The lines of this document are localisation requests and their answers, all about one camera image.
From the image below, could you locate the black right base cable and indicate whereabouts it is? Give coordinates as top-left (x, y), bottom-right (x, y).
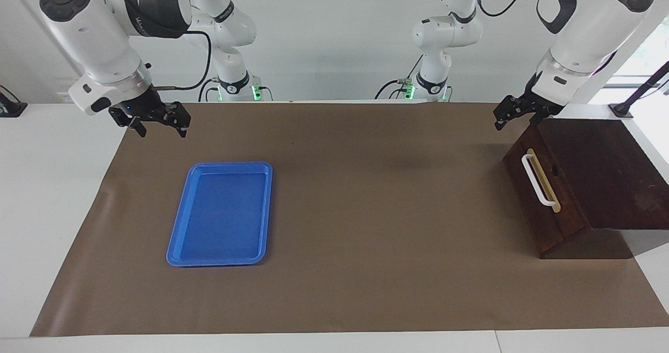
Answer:
top-left (198, 77), bottom-right (221, 103)

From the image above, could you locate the brown paper table mat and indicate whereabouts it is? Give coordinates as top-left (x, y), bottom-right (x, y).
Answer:
top-left (30, 102), bottom-right (669, 337)

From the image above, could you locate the black left base cable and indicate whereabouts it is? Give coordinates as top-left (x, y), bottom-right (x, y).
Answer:
top-left (374, 55), bottom-right (424, 100)

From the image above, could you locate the black base cable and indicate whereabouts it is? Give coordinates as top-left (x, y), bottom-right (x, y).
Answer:
top-left (374, 55), bottom-right (424, 100)
top-left (198, 77), bottom-right (221, 103)

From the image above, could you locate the black desk clamp base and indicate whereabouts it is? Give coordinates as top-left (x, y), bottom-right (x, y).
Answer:
top-left (0, 85), bottom-right (28, 117)

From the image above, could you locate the white drawer handle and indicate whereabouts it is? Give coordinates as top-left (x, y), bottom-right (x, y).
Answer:
top-left (522, 153), bottom-right (558, 207)

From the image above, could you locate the dark wooden drawer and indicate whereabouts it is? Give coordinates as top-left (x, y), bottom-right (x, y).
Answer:
top-left (503, 126), bottom-right (589, 255)

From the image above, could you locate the blue plastic tray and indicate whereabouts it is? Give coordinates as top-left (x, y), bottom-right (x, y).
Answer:
top-left (166, 162), bottom-right (273, 267)

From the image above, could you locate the black clamp stand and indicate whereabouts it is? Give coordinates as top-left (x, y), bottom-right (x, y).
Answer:
top-left (609, 60), bottom-right (669, 119)

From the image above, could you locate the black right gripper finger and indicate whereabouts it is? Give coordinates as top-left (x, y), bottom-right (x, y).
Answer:
top-left (162, 101), bottom-right (192, 139)
top-left (128, 115), bottom-right (148, 139)

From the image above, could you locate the dark wooden drawer cabinet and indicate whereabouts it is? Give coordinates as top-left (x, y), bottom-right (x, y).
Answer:
top-left (503, 118), bottom-right (669, 260)

